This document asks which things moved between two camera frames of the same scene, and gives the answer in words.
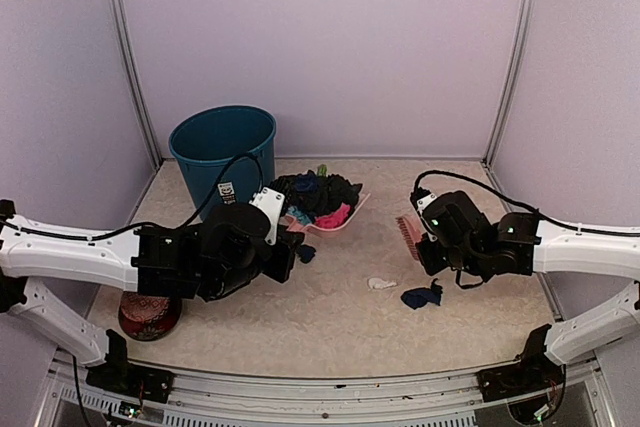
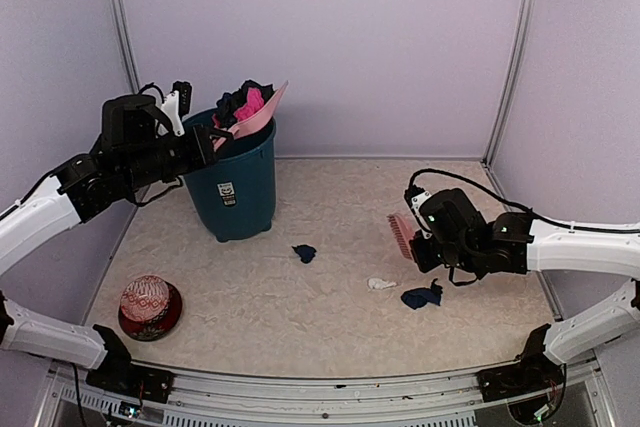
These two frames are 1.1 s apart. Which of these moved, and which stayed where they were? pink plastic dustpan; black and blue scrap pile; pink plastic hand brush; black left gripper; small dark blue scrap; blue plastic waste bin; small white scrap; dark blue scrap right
Moved: pink plastic hand brush; pink plastic dustpan; black and blue scrap pile; black left gripper
Stayed: small white scrap; small dark blue scrap; blue plastic waste bin; dark blue scrap right
